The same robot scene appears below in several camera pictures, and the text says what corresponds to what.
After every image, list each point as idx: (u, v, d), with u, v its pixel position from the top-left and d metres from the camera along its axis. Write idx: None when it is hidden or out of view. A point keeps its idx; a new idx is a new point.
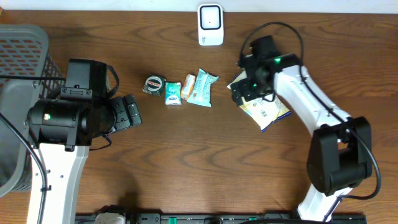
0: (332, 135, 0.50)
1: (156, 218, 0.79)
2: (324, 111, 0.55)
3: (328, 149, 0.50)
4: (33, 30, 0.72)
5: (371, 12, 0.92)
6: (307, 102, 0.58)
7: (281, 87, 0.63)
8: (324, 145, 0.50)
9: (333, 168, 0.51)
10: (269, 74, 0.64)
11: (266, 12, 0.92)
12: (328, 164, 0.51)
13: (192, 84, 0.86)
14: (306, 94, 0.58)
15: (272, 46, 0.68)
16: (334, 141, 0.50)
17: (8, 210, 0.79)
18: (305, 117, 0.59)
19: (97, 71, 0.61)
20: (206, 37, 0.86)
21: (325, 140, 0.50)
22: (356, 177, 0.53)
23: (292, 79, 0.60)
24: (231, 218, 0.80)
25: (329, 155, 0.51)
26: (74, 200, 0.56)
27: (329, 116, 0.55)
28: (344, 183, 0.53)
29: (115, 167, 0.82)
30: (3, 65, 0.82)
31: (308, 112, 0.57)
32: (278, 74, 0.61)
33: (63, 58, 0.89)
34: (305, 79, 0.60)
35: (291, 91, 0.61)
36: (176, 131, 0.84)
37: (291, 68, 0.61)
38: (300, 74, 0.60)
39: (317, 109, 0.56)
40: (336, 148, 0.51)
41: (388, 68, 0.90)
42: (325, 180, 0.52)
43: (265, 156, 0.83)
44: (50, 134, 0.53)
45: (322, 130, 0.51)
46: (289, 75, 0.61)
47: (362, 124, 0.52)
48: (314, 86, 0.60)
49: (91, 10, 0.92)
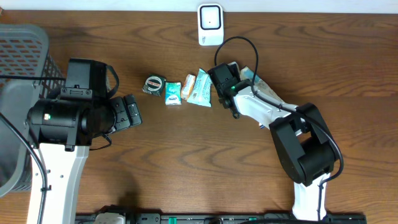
0: (285, 124, 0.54)
1: (156, 218, 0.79)
2: (275, 109, 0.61)
3: (286, 138, 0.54)
4: (33, 30, 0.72)
5: (371, 12, 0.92)
6: (261, 108, 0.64)
7: (242, 107, 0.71)
8: (282, 134, 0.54)
9: (298, 154, 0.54)
10: (230, 101, 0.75)
11: (266, 12, 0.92)
12: (291, 151, 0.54)
13: (192, 84, 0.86)
14: (259, 102, 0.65)
15: (227, 73, 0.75)
16: (289, 129, 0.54)
17: (7, 210, 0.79)
18: (265, 122, 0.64)
19: (97, 71, 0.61)
20: (206, 37, 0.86)
21: (280, 130, 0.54)
22: (326, 160, 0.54)
23: (246, 96, 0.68)
24: (231, 218, 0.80)
25: (290, 143, 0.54)
26: (74, 200, 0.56)
27: (280, 111, 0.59)
28: (316, 168, 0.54)
29: (115, 167, 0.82)
30: (3, 65, 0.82)
31: (265, 116, 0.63)
32: (236, 97, 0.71)
33: (63, 58, 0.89)
34: (257, 93, 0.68)
35: (249, 107, 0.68)
36: (176, 131, 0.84)
37: (245, 89, 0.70)
38: (252, 91, 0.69)
39: (269, 110, 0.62)
40: (293, 135, 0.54)
41: (388, 68, 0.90)
42: (296, 168, 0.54)
43: (264, 156, 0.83)
44: (50, 134, 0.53)
45: (277, 122, 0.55)
46: (243, 94, 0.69)
47: (310, 109, 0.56)
48: (265, 95, 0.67)
49: (91, 11, 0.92)
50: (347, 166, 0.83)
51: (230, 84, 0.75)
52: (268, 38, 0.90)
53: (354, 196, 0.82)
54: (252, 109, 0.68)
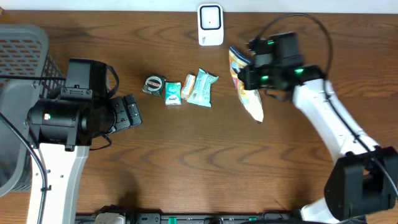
0: (357, 165, 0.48)
1: (156, 218, 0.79)
2: (351, 137, 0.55)
3: (352, 179, 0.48)
4: (33, 30, 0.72)
5: (371, 12, 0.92)
6: (331, 124, 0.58)
7: (303, 101, 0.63)
8: (349, 174, 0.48)
9: (354, 198, 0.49)
10: (288, 84, 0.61)
11: (266, 12, 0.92)
12: (349, 194, 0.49)
13: (192, 84, 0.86)
14: (331, 115, 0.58)
15: (294, 48, 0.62)
16: (360, 171, 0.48)
17: (8, 210, 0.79)
18: (329, 140, 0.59)
19: (97, 71, 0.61)
20: (206, 37, 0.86)
21: (349, 169, 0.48)
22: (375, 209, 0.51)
23: (316, 96, 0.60)
24: (231, 218, 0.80)
25: (353, 185, 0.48)
26: (74, 200, 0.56)
27: (354, 144, 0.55)
28: (363, 214, 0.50)
29: (115, 167, 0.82)
30: (3, 65, 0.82)
31: (333, 137, 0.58)
32: (300, 88, 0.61)
33: (63, 58, 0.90)
34: (329, 96, 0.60)
35: (316, 111, 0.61)
36: (176, 131, 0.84)
37: (315, 83, 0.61)
38: (324, 91, 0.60)
39: (341, 134, 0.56)
40: (360, 178, 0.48)
41: (388, 68, 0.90)
42: (344, 208, 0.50)
43: (264, 156, 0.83)
44: (50, 133, 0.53)
45: (348, 158, 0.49)
46: (313, 91, 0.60)
47: (391, 156, 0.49)
48: (340, 107, 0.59)
49: (91, 11, 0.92)
50: None
51: (293, 61, 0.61)
52: None
53: None
54: (314, 112, 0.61)
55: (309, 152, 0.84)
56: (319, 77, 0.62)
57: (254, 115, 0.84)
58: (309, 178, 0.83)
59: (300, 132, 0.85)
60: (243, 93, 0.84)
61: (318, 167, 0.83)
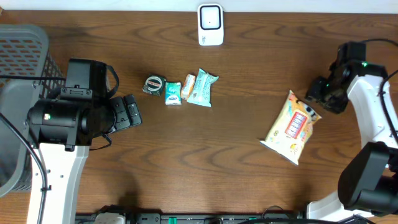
0: (385, 154, 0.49)
1: (156, 218, 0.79)
2: (388, 132, 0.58)
3: (373, 165, 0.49)
4: (33, 30, 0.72)
5: (370, 12, 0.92)
6: (376, 114, 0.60)
7: (353, 88, 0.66)
8: (370, 160, 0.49)
9: (368, 184, 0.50)
10: (349, 73, 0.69)
11: (266, 12, 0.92)
12: (365, 179, 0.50)
13: (192, 84, 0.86)
14: (377, 106, 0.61)
15: (361, 53, 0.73)
16: (383, 162, 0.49)
17: (8, 210, 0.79)
18: (366, 127, 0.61)
19: (97, 71, 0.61)
20: (206, 37, 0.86)
21: (374, 155, 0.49)
22: (382, 206, 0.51)
23: (369, 88, 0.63)
24: (231, 218, 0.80)
25: (371, 172, 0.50)
26: (74, 200, 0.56)
27: (389, 137, 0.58)
28: (369, 205, 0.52)
29: (115, 167, 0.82)
30: (3, 65, 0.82)
31: (370, 124, 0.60)
32: (359, 78, 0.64)
33: (63, 58, 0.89)
34: (384, 93, 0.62)
35: (362, 99, 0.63)
36: (176, 131, 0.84)
37: (374, 79, 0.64)
38: (379, 86, 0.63)
39: (381, 125, 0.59)
40: (381, 168, 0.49)
41: (388, 68, 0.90)
42: (354, 191, 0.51)
43: (264, 156, 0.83)
44: (50, 134, 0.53)
45: (377, 145, 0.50)
46: (369, 83, 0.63)
47: None
48: (389, 104, 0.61)
49: (91, 11, 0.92)
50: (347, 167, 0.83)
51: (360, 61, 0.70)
52: (268, 38, 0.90)
53: None
54: (362, 104, 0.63)
55: (309, 152, 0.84)
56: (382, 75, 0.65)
57: (293, 155, 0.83)
58: (309, 177, 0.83)
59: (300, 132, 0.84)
60: (302, 129, 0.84)
61: (318, 167, 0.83)
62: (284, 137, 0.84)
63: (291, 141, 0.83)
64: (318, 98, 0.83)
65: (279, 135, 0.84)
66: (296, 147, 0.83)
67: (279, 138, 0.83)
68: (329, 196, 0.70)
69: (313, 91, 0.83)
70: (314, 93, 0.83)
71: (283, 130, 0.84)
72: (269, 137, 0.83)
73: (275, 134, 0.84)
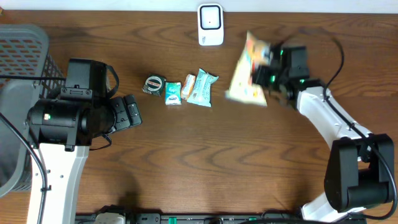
0: (352, 146, 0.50)
1: (156, 218, 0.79)
2: (346, 125, 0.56)
3: (347, 162, 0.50)
4: (33, 30, 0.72)
5: (370, 12, 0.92)
6: (329, 118, 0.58)
7: (302, 104, 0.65)
8: (343, 156, 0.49)
9: (351, 181, 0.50)
10: (293, 94, 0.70)
11: (267, 12, 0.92)
12: (346, 178, 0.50)
13: (192, 84, 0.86)
14: (327, 112, 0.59)
15: (301, 61, 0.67)
16: (354, 154, 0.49)
17: (8, 210, 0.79)
18: (326, 132, 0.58)
19: (97, 71, 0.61)
20: (206, 37, 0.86)
21: (343, 152, 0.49)
22: (373, 199, 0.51)
23: (314, 98, 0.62)
24: (231, 218, 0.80)
25: (349, 168, 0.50)
26: (74, 200, 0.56)
27: (349, 130, 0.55)
28: (362, 203, 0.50)
29: (115, 167, 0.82)
30: (3, 65, 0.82)
31: (329, 127, 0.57)
32: (302, 93, 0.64)
33: (63, 58, 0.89)
34: (328, 98, 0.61)
35: (313, 109, 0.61)
36: (176, 131, 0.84)
37: (316, 89, 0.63)
38: (323, 93, 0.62)
39: (337, 124, 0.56)
40: (356, 162, 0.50)
41: (388, 68, 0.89)
42: (342, 195, 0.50)
43: (264, 156, 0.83)
44: (50, 134, 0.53)
45: (341, 140, 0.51)
46: (312, 93, 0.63)
47: (385, 142, 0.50)
48: (337, 104, 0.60)
49: (91, 10, 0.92)
50: None
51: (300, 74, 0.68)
52: (268, 38, 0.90)
53: None
54: (313, 114, 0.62)
55: (308, 152, 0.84)
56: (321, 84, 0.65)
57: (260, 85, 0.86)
58: (309, 178, 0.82)
59: (300, 131, 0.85)
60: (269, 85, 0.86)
61: (318, 167, 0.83)
62: (247, 86, 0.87)
63: (253, 89, 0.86)
64: (263, 82, 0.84)
65: (243, 84, 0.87)
66: (258, 94, 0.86)
67: (243, 86, 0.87)
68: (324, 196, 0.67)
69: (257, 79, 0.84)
70: (260, 82, 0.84)
71: (245, 81, 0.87)
72: (234, 86, 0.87)
73: (239, 86, 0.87)
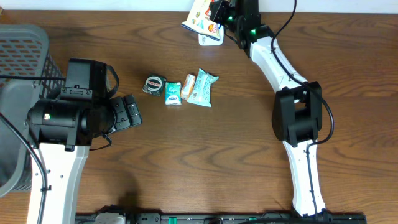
0: (290, 95, 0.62)
1: (156, 218, 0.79)
2: (287, 77, 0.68)
3: (286, 107, 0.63)
4: (33, 30, 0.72)
5: (370, 12, 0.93)
6: (274, 69, 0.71)
7: (254, 54, 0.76)
8: (283, 102, 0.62)
9: (290, 120, 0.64)
10: (246, 43, 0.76)
11: (266, 12, 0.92)
12: (286, 119, 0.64)
13: (192, 84, 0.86)
14: (273, 62, 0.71)
15: (254, 11, 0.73)
16: (291, 100, 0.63)
17: (8, 210, 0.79)
18: (272, 81, 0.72)
19: (97, 71, 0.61)
20: (206, 37, 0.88)
21: (283, 100, 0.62)
22: (308, 129, 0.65)
23: (263, 49, 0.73)
24: (231, 218, 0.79)
25: (288, 111, 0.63)
26: (74, 200, 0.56)
27: (289, 81, 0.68)
28: (299, 133, 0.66)
29: (115, 167, 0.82)
30: (3, 65, 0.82)
31: (274, 77, 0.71)
32: (254, 44, 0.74)
33: (63, 58, 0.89)
34: (274, 48, 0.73)
35: (262, 58, 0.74)
36: (176, 131, 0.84)
37: (265, 40, 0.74)
38: (270, 45, 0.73)
39: (280, 75, 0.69)
40: (293, 106, 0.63)
41: (388, 68, 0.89)
42: (283, 130, 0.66)
43: (264, 157, 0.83)
44: (50, 134, 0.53)
45: (283, 91, 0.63)
46: (262, 45, 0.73)
47: (314, 87, 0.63)
48: (282, 55, 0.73)
49: (92, 10, 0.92)
50: (347, 167, 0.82)
51: (251, 23, 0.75)
52: None
53: (356, 196, 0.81)
54: (264, 62, 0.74)
55: None
56: (270, 35, 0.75)
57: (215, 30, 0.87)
58: None
59: None
60: None
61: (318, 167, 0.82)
62: (203, 18, 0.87)
63: (209, 23, 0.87)
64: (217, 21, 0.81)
65: (200, 17, 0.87)
66: (214, 28, 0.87)
67: (199, 20, 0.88)
68: (295, 195, 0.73)
69: (214, 18, 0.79)
70: (216, 20, 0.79)
71: (204, 12, 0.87)
72: (191, 19, 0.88)
73: (196, 16, 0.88)
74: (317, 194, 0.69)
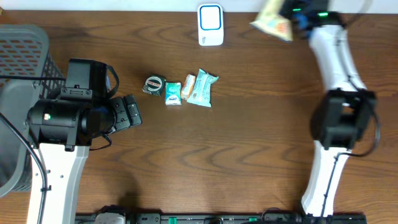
0: (341, 98, 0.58)
1: (156, 218, 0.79)
2: (344, 78, 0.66)
3: (333, 108, 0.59)
4: (33, 30, 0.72)
5: (370, 12, 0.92)
6: (334, 65, 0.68)
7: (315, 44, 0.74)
8: (331, 104, 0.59)
9: (331, 122, 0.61)
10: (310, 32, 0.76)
11: None
12: (328, 119, 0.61)
13: (192, 84, 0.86)
14: (335, 56, 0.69)
15: None
16: (340, 103, 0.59)
17: (8, 210, 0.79)
18: (326, 77, 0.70)
19: (97, 71, 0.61)
20: (206, 37, 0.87)
21: (332, 100, 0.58)
22: (347, 136, 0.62)
23: (330, 37, 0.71)
24: (231, 218, 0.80)
25: (332, 113, 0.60)
26: (74, 200, 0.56)
27: (344, 83, 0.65)
28: (336, 137, 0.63)
29: (115, 167, 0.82)
30: (4, 65, 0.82)
31: (331, 73, 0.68)
32: (319, 31, 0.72)
33: (63, 59, 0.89)
34: (340, 41, 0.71)
35: (322, 47, 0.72)
36: (176, 131, 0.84)
37: (332, 28, 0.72)
38: (336, 35, 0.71)
39: (338, 73, 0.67)
40: (339, 109, 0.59)
41: (388, 68, 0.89)
42: (321, 130, 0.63)
43: (264, 156, 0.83)
44: (50, 134, 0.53)
45: (334, 93, 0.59)
46: (328, 32, 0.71)
47: (372, 98, 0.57)
48: (345, 50, 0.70)
49: (91, 11, 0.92)
50: (347, 167, 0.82)
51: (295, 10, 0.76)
52: (268, 38, 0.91)
53: (356, 196, 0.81)
54: (323, 53, 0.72)
55: (309, 152, 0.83)
56: (338, 23, 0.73)
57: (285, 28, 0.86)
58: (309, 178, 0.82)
59: (300, 132, 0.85)
60: None
61: None
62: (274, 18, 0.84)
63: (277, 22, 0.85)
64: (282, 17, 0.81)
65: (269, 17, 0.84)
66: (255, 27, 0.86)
67: (269, 19, 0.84)
68: (307, 190, 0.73)
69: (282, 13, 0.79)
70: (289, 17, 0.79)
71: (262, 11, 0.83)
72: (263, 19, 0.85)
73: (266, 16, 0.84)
74: (330, 200, 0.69)
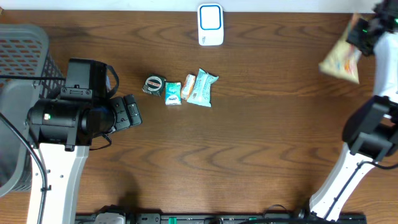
0: (386, 106, 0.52)
1: (156, 218, 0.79)
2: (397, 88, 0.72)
3: (374, 116, 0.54)
4: (33, 30, 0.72)
5: None
6: (391, 73, 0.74)
7: (379, 47, 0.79)
8: (372, 110, 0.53)
9: (366, 130, 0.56)
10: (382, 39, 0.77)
11: (266, 12, 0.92)
12: (364, 126, 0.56)
13: (192, 84, 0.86)
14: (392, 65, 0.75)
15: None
16: (383, 112, 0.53)
17: (8, 210, 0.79)
18: (381, 83, 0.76)
19: (97, 71, 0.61)
20: (206, 37, 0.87)
21: (375, 107, 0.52)
22: (378, 148, 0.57)
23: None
24: (231, 218, 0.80)
25: (371, 121, 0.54)
26: (75, 200, 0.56)
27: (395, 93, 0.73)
28: (365, 146, 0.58)
29: (115, 167, 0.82)
30: (3, 65, 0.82)
31: (385, 80, 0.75)
32: (388, 37, 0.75)
33: (63, 58, 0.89)
34: None
35: (387, 54, 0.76)
36: (176, 131, 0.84)
37: None
38: None
39: (392, 82, 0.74)
40: (380, 118, 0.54)
41: None
42: (352, 134, 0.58)
43: (264, 156, 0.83)
44: (50, 134, 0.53)
45: (379, 99, 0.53)
46: None
47: None
48: None
49: (91, 10, 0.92)
50: None
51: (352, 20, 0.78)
52: (268, 38, 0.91)
53: (356, 196, 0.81)
54: (385, 60, 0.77)
55: (308, 152, 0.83)
56: None
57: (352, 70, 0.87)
58: (309, 178, 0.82)
59: (300, 132, 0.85)
60: None
61: (318, 167, 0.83)
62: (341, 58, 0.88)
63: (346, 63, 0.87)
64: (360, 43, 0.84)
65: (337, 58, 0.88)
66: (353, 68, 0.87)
67: (337, 61, 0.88)
68: (318, 190, 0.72)
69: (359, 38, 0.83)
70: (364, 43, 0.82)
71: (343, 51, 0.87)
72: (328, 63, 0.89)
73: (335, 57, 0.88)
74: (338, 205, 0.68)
